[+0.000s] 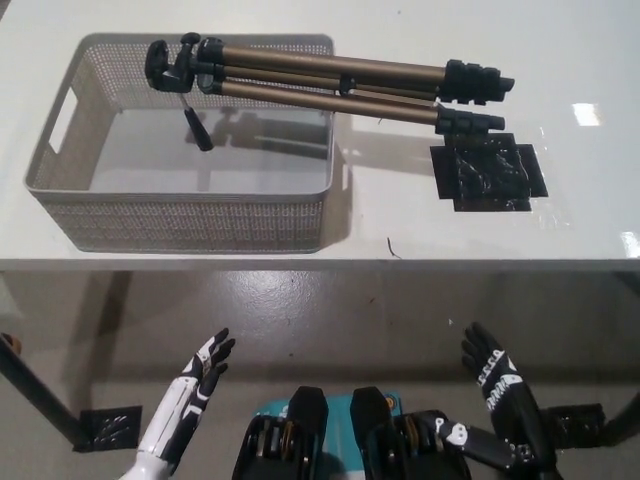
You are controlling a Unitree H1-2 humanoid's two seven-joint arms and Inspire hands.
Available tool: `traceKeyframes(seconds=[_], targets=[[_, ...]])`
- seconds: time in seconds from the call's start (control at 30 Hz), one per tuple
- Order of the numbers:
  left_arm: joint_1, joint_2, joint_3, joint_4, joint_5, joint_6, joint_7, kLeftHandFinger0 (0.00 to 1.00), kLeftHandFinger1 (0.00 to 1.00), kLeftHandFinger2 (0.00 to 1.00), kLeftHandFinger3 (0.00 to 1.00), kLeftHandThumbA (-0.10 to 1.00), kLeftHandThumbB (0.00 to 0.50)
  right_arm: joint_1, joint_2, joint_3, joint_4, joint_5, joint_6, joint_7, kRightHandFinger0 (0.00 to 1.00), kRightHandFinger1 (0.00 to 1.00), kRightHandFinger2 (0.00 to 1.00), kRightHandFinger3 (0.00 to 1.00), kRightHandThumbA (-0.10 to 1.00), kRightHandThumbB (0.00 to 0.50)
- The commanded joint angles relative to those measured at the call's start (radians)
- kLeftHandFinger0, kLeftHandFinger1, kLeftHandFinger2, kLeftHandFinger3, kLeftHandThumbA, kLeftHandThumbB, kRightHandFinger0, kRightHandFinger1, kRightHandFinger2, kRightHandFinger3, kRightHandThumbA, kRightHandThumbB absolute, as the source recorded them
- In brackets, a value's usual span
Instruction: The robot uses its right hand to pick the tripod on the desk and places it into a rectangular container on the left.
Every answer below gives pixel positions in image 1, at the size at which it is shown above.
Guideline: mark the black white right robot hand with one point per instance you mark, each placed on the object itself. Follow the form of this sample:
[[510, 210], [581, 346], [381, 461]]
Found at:
[[515, 410]]

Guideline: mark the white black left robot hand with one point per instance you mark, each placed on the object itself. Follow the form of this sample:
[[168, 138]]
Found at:
[[172, 405]]

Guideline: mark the bronze black camera tripod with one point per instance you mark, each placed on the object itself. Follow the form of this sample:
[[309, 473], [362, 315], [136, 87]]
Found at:
[[325, 65]]

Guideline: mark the black left robot body block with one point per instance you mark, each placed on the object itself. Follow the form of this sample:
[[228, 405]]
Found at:
[[280, 450]]

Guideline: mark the black robot body block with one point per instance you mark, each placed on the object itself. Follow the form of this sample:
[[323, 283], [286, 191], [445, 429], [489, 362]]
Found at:
[[400, 450], [280, 450]]

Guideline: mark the black right robot body block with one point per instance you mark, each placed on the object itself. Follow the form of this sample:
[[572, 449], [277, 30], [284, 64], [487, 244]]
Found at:
[[400, 450]]

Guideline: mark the black tape patch on desk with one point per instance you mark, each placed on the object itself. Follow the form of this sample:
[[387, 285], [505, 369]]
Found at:
[[490, 170]]

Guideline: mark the black table leg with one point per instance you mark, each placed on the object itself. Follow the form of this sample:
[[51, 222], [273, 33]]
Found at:
[[40, 387]]

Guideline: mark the grey perforated plastic basket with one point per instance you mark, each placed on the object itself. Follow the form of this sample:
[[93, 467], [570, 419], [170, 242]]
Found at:
[[200, 220]]

